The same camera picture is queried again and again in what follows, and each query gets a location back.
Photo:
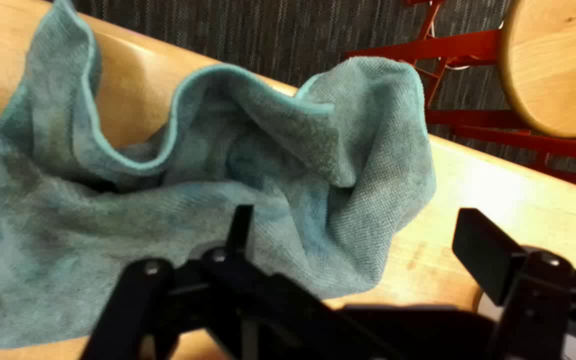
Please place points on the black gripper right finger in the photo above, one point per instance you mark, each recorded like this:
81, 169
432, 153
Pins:
534, 301

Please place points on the blue microfiber cloth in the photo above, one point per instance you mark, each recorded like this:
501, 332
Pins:
269, 173

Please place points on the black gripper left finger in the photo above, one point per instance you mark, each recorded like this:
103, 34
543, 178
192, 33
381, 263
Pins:
235, 293

